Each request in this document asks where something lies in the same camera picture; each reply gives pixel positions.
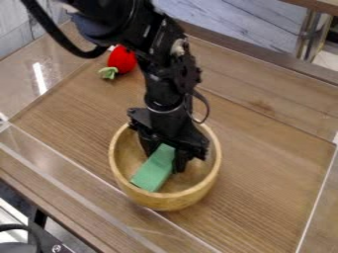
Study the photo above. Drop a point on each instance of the brown wooden bowl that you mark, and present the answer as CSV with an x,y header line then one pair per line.
x,y
184,188

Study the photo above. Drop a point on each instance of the black stand under table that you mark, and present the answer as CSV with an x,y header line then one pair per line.
x,y
25,238

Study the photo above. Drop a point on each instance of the metal table leg background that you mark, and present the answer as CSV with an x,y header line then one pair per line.
x,y
312,35

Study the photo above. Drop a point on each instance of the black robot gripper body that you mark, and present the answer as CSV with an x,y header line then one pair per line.
x,y
173,126

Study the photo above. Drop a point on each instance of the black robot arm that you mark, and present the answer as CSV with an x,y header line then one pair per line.
x,y
147,31

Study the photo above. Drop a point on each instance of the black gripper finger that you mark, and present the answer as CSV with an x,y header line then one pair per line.
x,y
149,141
181,157

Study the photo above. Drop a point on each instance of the green rectangular stick block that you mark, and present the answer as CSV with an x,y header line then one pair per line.
x,y
155,170

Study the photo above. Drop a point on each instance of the red plush strawberry toy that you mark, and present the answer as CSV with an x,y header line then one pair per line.
x,y
120,63

